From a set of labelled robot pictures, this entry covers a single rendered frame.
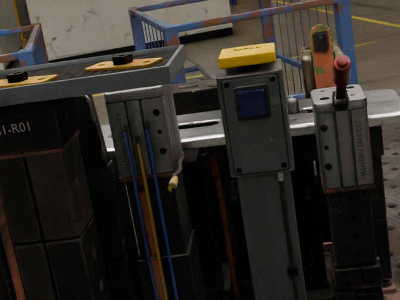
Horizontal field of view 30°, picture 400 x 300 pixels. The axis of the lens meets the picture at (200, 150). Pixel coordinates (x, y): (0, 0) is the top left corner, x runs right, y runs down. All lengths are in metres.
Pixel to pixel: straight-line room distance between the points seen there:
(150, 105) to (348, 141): 0.26
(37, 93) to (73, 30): 8.32
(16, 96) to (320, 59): 0.63
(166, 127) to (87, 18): 8.15
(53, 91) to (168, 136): 0.24
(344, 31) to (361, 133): 2.29
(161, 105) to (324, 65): 0.41
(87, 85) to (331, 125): 0.34
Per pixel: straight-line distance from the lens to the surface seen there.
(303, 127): 1.08
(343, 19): 3.24
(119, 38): 9.15
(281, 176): 0.81
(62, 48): 9.12
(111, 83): 0.76
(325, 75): 1.28
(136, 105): 0.96
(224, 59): 0.78
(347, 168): 0.98
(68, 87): 0.77
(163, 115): 0.96
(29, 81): 0.83
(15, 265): 0.90
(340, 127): 0.96
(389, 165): 1.81
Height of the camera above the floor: 1.29
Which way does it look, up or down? 16 degrees down
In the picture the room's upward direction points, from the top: 9 degrees counter-clockwise
